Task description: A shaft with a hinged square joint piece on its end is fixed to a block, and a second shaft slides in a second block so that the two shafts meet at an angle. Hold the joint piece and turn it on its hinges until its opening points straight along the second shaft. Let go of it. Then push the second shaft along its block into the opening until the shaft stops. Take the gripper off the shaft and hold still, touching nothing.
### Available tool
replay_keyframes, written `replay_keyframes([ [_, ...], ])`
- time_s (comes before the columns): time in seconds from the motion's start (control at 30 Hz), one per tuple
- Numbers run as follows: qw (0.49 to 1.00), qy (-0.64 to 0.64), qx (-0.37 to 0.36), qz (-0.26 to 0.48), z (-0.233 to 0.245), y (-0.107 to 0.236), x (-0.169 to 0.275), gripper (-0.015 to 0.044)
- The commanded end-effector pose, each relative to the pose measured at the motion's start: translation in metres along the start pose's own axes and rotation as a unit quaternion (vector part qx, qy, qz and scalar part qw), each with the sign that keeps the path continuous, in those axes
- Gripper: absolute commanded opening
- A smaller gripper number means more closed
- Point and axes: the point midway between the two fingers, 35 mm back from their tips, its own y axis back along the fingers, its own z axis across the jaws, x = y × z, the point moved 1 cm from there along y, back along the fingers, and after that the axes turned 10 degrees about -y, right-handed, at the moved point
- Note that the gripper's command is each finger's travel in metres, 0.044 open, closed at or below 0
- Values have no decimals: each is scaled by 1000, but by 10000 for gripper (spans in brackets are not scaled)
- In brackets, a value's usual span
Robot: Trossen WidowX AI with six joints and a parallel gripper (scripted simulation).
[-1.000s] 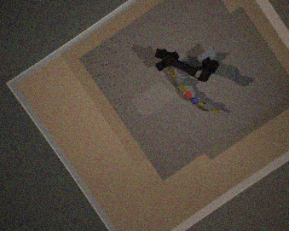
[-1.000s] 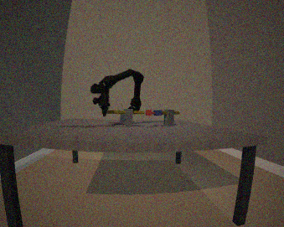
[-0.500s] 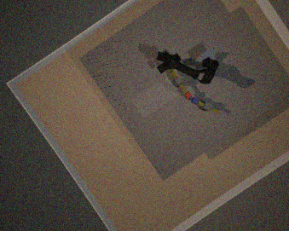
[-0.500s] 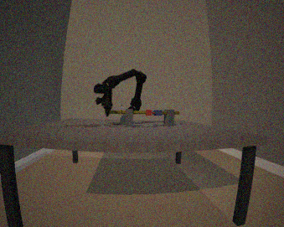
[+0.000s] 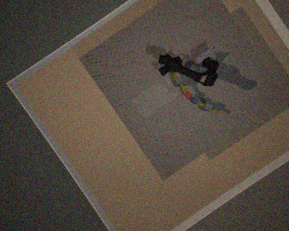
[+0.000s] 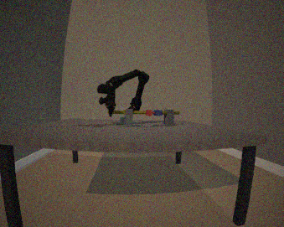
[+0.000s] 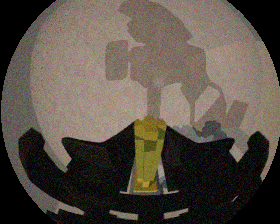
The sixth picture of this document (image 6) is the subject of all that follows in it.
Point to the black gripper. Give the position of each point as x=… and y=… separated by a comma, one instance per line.
x=110, y=103

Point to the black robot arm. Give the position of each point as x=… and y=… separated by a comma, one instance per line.
x=118, y=80

